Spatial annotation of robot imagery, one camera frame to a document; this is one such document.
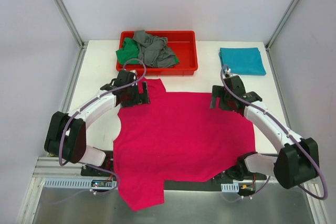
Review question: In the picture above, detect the left aluminium frame post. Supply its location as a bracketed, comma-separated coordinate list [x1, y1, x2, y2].
[54, 0, 87, 49]

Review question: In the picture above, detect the folded teal t shirt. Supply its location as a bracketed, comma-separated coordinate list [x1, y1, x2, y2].
[219, 48, 266, 76]

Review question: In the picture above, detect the green t shirt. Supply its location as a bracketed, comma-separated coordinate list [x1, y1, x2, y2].
[116, 38, 139, 65]

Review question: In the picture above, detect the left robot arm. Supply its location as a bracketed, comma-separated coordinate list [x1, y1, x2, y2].
[44, 69, 150, 176]

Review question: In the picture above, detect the right aluminium frame post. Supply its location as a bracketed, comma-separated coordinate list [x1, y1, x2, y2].
[265, 0, 301, 51]

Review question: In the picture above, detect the left white cable duct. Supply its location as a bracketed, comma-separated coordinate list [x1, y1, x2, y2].
[44, 178, 117, 190]

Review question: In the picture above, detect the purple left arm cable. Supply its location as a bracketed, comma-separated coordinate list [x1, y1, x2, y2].
[49, 58, 147, 205]

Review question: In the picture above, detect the red plastic bin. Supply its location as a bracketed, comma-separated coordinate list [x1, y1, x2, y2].
[115, 30, 198, 77]

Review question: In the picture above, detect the aluminium frame post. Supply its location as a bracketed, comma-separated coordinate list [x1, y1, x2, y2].
[265, 0, 301, 51]
[54, 0, 87, 49]

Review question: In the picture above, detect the grey t shirt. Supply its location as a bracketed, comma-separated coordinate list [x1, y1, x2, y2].
[132, 30, 180, 68]

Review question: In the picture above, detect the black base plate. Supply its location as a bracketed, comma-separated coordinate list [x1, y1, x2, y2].
[80, 150, 279, 192]

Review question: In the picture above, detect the white cable duct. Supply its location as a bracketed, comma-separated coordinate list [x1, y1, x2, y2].
[44, 178, 117, 190]
[220, 183, 239, 193]

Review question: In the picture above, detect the magenta t shirt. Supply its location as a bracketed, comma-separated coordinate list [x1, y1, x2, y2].
[113, 79, 255, 211]

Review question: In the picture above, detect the aluminium front rail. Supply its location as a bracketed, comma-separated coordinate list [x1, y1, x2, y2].
[33, 157, 82, 178]

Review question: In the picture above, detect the right white cable duct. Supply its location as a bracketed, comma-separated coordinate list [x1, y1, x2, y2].
[220, 183, 239, 193]

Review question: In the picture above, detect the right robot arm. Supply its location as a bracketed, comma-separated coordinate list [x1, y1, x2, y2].
[211, 76, 321, 189]

